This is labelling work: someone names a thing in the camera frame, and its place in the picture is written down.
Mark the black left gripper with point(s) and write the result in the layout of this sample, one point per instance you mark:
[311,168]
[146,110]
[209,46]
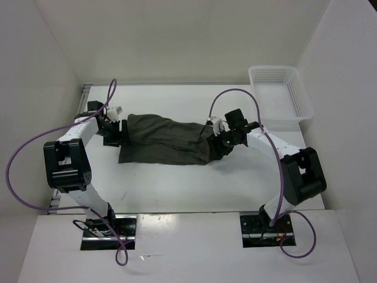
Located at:
[119,136]

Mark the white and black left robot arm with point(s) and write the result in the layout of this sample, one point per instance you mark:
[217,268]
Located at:
[68,168]

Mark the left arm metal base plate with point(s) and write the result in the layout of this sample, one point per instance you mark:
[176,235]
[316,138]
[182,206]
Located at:
[97,237]

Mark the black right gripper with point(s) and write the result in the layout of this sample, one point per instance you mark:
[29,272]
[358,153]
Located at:
[216,148]

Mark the dark olive green shorts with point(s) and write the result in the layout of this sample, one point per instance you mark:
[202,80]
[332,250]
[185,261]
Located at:
[155,139]

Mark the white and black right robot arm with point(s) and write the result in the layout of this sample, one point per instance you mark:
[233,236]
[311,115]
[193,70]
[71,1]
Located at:
[300,170]

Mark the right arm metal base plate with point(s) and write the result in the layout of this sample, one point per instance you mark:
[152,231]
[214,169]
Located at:
[255,235]

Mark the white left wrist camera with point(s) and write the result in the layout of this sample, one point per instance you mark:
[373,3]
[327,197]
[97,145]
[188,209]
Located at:
[112,114]

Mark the aluminium table edge rail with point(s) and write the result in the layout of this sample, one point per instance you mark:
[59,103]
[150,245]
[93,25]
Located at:
[58,200]

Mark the white perforated plastic basket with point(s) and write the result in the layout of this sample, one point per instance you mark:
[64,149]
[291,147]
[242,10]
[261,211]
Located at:
[280,93]

